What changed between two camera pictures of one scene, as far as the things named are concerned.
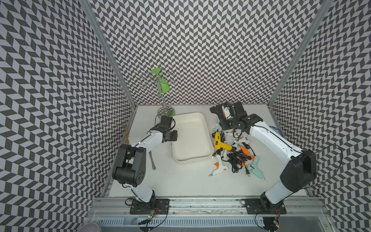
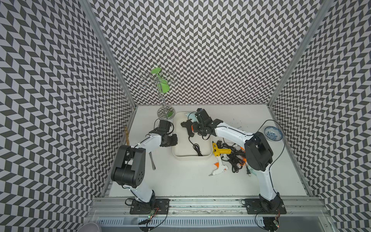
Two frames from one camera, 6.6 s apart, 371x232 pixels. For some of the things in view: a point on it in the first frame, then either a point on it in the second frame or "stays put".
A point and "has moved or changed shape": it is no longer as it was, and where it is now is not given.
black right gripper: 224,126 → 195,129
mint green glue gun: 218,127 has moved or changed shape
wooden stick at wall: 127,139 stays put
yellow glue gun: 218,144 → 217,152
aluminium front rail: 107,206 stays put
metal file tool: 153,164 stays put
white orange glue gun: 221,167 stays put
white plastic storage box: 194,140 stays put
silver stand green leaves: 160,82 stays put
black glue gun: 218,109 → 192,127
